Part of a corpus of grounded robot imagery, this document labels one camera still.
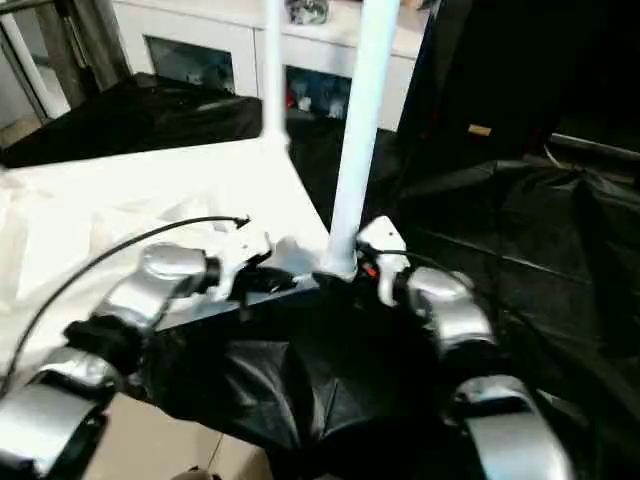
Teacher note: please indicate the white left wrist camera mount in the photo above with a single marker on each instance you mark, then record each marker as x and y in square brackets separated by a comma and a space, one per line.
[240, 255]

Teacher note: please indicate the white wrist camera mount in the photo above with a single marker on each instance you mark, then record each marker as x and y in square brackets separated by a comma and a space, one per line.
[385, 240]
[240, 255]

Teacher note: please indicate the long black pole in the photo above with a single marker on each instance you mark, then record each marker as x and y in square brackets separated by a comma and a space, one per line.
[595, 145]

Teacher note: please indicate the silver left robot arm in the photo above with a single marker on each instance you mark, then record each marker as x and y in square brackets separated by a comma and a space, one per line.
[145, 285]

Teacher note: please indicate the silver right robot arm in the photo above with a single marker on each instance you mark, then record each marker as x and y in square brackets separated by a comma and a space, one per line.
[450, 310]

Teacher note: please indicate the red item in cabinet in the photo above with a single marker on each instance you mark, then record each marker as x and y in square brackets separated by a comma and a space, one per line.
[290, 96]

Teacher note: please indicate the white plastic table leg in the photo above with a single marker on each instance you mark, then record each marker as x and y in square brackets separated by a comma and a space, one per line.
[365, 125]
[274, 75]

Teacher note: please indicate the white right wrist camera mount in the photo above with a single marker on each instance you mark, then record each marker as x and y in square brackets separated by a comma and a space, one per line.
[385, 240]

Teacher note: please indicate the small white cup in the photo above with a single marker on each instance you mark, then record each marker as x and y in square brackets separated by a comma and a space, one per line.
[304, 103]
[336, 108]

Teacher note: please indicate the white plastic table top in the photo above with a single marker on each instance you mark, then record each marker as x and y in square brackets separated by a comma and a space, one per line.
[125, 200]

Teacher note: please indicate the small tan block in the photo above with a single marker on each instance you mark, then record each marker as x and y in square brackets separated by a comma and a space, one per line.
[480, 130]

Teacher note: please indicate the black mat cover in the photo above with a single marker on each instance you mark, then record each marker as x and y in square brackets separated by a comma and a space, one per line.
[550, 240]

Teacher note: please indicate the grey metal rack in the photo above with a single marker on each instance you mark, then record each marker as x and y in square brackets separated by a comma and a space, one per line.
[75, 50]

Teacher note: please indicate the white cabinet with glass doors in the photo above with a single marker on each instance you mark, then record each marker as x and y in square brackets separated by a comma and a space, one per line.
[200, 25]

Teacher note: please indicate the grey item on cabinet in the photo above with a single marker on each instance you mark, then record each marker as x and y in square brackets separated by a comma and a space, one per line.
[307, 10]

